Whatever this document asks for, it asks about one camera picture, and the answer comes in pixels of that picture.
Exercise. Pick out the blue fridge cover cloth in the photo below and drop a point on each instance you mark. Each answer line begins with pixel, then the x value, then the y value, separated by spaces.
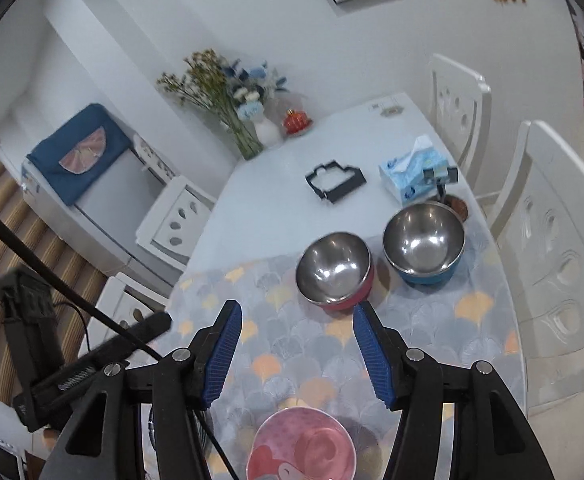
pixel 52 170

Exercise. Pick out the black plastic frame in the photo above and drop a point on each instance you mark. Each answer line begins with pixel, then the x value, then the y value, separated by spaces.
pixel 310 178

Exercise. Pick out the white ceramic vase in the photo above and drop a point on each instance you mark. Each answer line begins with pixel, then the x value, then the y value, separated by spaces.
pixel 267 131

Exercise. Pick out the striped brown rug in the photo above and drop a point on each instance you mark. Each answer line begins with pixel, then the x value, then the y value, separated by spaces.
pixel 2 230

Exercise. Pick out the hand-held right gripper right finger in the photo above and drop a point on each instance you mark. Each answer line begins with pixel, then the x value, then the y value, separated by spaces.
pixel 372 355

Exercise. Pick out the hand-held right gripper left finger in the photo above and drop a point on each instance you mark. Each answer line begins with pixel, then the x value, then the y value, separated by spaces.
pixel 222 355

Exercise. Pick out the steel bowl red outside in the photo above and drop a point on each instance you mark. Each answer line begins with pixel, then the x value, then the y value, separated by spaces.
pixel 332 265

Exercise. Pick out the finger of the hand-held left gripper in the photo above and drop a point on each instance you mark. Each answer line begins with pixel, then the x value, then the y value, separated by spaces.
pixel 142 330

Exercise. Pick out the pink dotted bowl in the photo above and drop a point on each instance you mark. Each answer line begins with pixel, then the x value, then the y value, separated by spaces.
pixel 302 440

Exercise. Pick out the brown round coaster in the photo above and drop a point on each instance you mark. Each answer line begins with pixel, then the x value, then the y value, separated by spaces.
pixel 457 206

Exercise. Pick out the white cabinet blue cloth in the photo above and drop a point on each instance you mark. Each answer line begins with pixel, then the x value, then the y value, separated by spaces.
pixel 97 205

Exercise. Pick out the red lidded teacup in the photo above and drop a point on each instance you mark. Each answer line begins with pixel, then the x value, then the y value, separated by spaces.
pixel 296 121

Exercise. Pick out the blue white tissue box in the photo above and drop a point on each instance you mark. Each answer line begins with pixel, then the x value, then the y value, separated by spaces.
pixel 402 175

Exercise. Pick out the blue white flower bouquet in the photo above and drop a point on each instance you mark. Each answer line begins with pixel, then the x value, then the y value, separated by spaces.
pixel 249 95

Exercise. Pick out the dried flower bouquet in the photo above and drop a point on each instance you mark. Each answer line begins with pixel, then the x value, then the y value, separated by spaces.
pixel 197 80

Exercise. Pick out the steel bowl blue outside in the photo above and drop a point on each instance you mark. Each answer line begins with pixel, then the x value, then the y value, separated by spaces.
pixel 422 240

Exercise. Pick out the fan-patterned tablecloth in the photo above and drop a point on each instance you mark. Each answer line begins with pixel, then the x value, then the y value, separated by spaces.
pixel 297 360

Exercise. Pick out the white carved chair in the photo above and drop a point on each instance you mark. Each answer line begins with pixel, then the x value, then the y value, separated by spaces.
pixel 547 210
pixel 452 100
pixel 157 157
pixel 172 220
pixel 117 295

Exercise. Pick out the glass vase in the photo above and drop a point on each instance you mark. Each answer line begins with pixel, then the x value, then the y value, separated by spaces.
pixel 247 142

